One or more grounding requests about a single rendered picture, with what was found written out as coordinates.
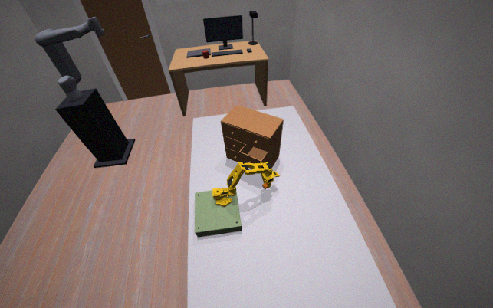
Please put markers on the dark brown chest of drawers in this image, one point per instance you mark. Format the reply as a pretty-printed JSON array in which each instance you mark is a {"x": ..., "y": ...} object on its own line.
[{"x": 259, "y": 123}]

